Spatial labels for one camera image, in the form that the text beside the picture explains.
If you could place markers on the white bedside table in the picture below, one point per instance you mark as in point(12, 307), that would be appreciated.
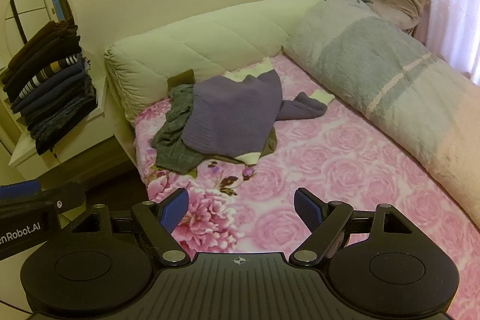
point(28, 155)

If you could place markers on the rolled grey and cream duvet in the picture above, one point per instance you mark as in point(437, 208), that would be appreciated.
point(375, 61)

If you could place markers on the sheer white curtain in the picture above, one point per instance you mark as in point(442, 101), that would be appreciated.
point(457, 5)

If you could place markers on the grey knit garment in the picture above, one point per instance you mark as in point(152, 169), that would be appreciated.
point(172, 140)

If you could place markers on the round wall mirror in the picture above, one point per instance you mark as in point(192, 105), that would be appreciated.
point(33, 1)

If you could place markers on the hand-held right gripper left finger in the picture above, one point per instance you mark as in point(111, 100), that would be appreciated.
point(175, 209)

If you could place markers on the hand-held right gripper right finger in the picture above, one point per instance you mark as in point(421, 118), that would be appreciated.
point(308, 209)

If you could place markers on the pink floral blanket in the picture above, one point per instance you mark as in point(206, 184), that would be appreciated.
point(337, 155)

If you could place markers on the stack of dark folded clothes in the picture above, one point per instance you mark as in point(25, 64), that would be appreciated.
point(48, 95)

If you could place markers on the cream padded headboard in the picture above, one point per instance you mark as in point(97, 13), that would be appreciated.
point(210, 39)

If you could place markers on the purple knit cardigan cream trim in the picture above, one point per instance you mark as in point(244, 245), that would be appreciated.
point(232, 113)

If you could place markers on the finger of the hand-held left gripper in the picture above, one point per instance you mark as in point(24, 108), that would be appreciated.
point(22, 189)

